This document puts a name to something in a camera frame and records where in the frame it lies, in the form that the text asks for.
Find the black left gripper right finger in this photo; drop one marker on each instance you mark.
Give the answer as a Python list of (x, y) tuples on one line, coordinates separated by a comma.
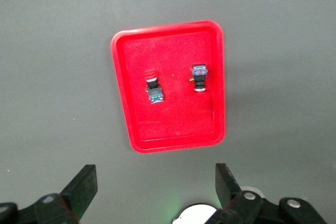
[(231, 200)]

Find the red mushroom push button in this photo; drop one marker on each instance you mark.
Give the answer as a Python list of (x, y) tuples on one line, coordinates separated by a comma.
[(199, 77), (155, 95)]

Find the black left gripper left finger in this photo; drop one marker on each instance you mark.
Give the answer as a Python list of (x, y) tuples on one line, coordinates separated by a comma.
[(76, 195)]

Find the red plastic tray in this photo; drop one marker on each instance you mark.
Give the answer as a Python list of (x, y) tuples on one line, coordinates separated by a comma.
[(170, 119)]

